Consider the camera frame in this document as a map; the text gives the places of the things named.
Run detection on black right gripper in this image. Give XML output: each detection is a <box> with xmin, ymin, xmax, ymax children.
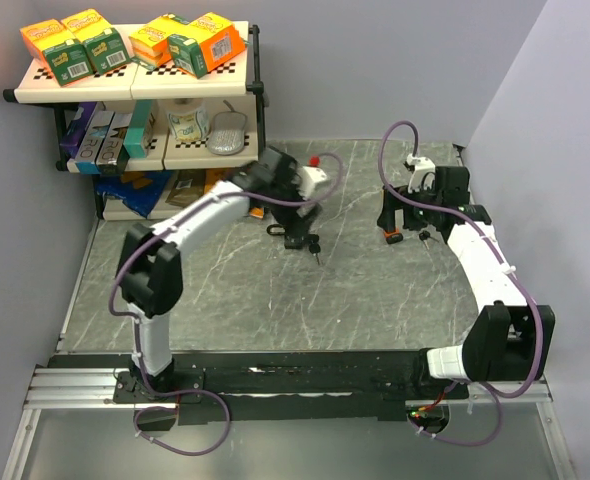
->
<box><xmin>376</xmin><ymin>181</ymin><xmax>442</xmax><ymax>234</ymax></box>

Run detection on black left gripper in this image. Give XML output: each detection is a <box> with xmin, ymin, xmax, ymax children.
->
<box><xmin>268</xmin><ymin>171</ymin><xmax>322</xmax><ymax>240</ymax></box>

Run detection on black padlock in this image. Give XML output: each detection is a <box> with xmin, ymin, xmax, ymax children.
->
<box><xmin>266</xmin><ymin>223</ymin><xmax>301</xmax><ymax>240</ymax></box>

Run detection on orange padlock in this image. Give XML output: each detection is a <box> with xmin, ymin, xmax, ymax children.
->
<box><xmin>382</xmin><ymin>228</ymin><xmax>404</xmax><ymax>245</ymax></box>

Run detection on black padlock key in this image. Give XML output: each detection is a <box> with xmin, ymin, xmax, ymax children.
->
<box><xmin>308</xmin><ymin>242</ymin><xmax>321</xmax><ymax>265</ymax></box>

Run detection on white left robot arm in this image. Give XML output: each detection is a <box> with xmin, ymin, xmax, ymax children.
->
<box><xmin>111</xmin><ymin>147</ymin><xmax>330</xmax><ymax>402</ymax></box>

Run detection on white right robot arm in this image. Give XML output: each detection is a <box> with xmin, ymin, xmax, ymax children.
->
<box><xmin>377</xmin><ymin>165</ymin><xmax>556</xmax><ymax>399</ymax></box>

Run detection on orange honey dijon bag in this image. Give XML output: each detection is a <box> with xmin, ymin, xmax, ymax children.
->
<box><xmin>203</xmin><ymin>168</ymin><xmax>265</xmax><ymax>220</ymax></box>

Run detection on olive brown snack bag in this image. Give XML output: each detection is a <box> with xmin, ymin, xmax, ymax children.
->
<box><xmin>166</xmin><ymin>169</ymin><xmax>206</xmax><ymax>208</ymax></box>

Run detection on silver mesh pouch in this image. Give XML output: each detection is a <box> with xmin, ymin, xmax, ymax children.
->
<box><xmin>206</xmin><ymin>100</ymin><xmax>247</xmax><ymax>156</ymax></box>

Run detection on paper towel roll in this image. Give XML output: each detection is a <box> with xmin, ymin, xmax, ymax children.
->
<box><xmin>165</xmin><ymin>98</ymin><xmax>210</xmax><ymax>143</ymax></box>

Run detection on beige three-tier shelf rack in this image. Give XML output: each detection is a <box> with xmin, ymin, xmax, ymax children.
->
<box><xmin>3</xmin><ymin>22</ymin><xmax>266</xmax><ymax>220</ymax></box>

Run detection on grey black box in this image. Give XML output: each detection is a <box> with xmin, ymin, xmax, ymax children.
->
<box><xmin>95</xmin><ymin>112</ymin><xmax>132</xmax><ymax>176</ymax></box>

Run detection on orange green sponge box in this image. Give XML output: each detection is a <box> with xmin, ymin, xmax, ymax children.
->
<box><xmin>61</xmin><ymin>8</ymin><xmax>131</xmax><ymax>75</ymax></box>
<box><xmin>168</xmin><ymin>12</ymin><xmax>246</xmax><ymax>79</ymax></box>
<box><xmin>20</xmin><ymin>19</ymin><xmax>94</xmax><ymax>86</ymax></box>

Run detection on white grey box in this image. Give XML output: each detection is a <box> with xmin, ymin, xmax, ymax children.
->
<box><xmin>74</xmin><ymin>110</ymin><xmax>115</xmax><ymax>175</ymax></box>

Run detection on yellow orange sponge pack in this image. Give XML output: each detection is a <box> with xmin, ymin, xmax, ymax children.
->
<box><xmin>128</xmin><ymin>13</ymin><xmax>190</xmax><ymax>70</ymax></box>

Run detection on purple box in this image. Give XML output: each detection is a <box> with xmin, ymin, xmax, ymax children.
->
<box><xmin>59</xmin><ymin>102</ymin><xmax>103</xmax><ymax>158</ymax></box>

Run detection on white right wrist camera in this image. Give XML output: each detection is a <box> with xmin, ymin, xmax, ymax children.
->
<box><xmin>405</xmin><ymin>154</ymin><xmax>436</xmax><ymax>194</ymax></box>

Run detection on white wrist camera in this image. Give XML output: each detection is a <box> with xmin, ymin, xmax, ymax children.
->
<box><xmin>405</xmin><ymin>154</ymin><xmax>436</xmax><ymax>194</ymax></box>
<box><xmin>297</xmin><ymin>166</ymin><xmax>331</xmax><ymax>200</ymax></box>

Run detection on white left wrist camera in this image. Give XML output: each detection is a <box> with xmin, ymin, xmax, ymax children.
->
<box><xmin>297</xmin><ymin>166</ymin><xmax>331</xmax><ymax>200</ymax></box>

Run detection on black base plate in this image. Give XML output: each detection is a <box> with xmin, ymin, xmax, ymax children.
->
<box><xmin>48</xmin><ymin>349</ymin><xmax>449</xmax><ymax>431</ymax></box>

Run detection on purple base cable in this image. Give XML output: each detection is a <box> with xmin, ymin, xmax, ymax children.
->
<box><xmin>133</xmin><ymin>389</ymin><xmax>236</xmax><ymax>459</ymax></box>

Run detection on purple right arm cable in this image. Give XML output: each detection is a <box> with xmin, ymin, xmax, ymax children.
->
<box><xmin>377</xmin><ymin>119</ymin><xmax>549</xmax><ymax>399</ymax></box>

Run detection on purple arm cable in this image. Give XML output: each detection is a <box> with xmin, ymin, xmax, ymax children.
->
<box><xmin>108</xmin><ymin>152</ymin><xmax>345</xmax><ymax>396</ymax></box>
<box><xmin>377</xmin><ymin>119</ymin><xmax>549</xmax><ymax>399</ymax></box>

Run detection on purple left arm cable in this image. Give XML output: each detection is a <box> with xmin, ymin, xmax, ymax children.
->
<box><xmin>108</xmin><ymin>152</ymin><xmax>345</xmax><ymax>396</ymax></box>

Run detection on aluminium rail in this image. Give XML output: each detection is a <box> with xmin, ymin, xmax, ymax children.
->
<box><xmin>24</xmin><ymin>368</ymin><xmax>553</xmax><ymax>409</ymax></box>

